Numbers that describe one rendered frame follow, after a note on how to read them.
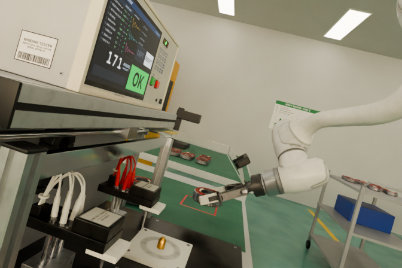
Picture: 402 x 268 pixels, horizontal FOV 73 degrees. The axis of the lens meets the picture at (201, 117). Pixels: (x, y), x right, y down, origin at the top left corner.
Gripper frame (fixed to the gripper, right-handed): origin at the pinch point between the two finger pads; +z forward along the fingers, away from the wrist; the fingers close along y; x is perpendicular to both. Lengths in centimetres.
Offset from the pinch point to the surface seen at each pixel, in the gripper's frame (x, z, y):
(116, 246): 4, 1, -56
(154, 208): 5.3, 4.0, -34.6
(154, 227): -2.4, 13.0, -20.5
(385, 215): -87, -106, 208
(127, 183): 12.9, 9.1, -35.8
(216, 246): -12.4, -3.3, -15.9
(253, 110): 74, 2, 477
